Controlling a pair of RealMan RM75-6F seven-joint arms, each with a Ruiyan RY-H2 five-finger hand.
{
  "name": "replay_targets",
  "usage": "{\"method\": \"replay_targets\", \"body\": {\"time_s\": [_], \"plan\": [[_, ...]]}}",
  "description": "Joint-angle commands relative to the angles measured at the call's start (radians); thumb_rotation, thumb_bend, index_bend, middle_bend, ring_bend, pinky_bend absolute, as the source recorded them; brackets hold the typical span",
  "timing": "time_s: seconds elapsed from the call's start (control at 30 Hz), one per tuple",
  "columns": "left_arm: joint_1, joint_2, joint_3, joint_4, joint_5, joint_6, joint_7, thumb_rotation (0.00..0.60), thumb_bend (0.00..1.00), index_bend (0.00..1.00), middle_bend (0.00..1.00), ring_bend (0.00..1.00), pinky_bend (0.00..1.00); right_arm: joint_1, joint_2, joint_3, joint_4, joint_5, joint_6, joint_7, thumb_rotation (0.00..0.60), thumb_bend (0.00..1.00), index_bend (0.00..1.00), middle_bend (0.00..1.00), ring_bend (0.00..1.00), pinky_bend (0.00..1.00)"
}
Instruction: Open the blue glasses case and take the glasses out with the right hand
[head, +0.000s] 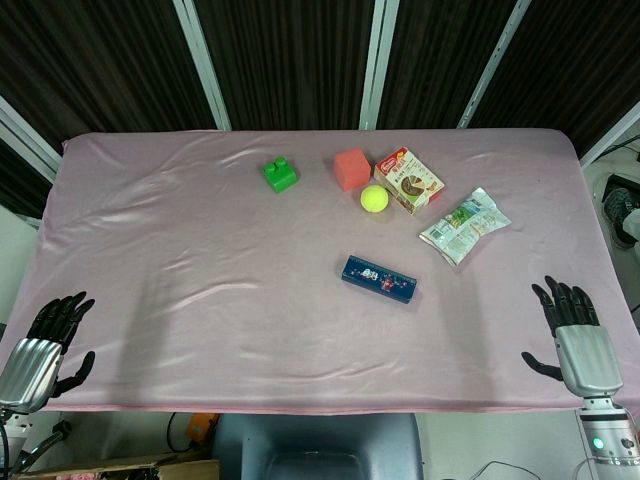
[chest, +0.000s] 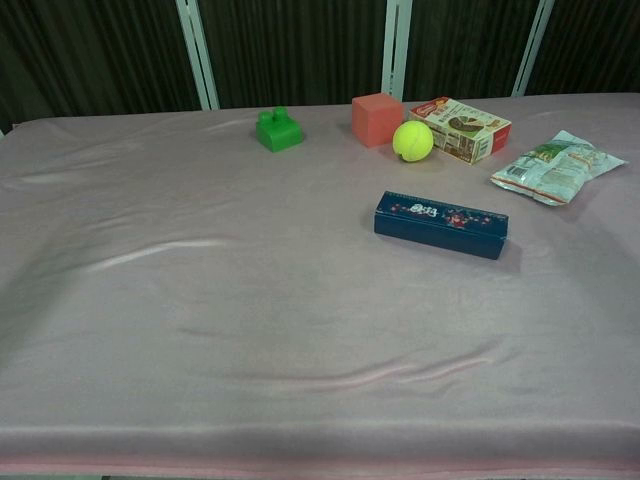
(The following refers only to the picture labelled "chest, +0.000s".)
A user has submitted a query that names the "blue box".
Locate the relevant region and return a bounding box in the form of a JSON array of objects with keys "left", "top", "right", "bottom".
[{"left": 373, "top": 190, "right": 511, "bottom": 262}]

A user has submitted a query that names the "green toy building brick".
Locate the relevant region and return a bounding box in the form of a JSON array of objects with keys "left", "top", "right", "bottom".
[{"left": 255, "top": 106, "right": 306, "bottom": 154}]

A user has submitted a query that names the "red foam cube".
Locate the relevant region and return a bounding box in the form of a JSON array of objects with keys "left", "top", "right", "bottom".
[{"left": 350, "top": 92, "right": 405, "bottom": 149}]

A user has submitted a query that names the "pink tablecloth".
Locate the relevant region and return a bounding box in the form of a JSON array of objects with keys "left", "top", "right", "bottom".
[{"left": 0, "top": 91, "right": 640, "bottom": 474}]

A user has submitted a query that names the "yellow tennis ball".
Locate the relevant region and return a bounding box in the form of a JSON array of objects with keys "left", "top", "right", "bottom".
[{"left": 392, "top": 120, "right": 435, "bottom": 164}]

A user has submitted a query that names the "red biscuit box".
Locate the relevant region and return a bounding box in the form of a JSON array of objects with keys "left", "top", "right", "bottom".
[{"left": 409, "top": 96, "right": 514, "bottom": 165}]

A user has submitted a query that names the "pale green snack bag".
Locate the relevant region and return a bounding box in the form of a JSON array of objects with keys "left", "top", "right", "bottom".
[{"left": 490, "top": 129, "right": 629, "bottom": 207}]

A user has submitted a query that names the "white partition post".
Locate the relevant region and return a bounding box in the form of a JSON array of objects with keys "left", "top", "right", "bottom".
[
  {"left": 510, "top": 0, "right": 556, "bottom": 99},
  {"left": 174, "top": 0, "right": 221, "bottom": 111},
  {"left": 383, "top": 0, "right": 414, "bottom": 101}
]

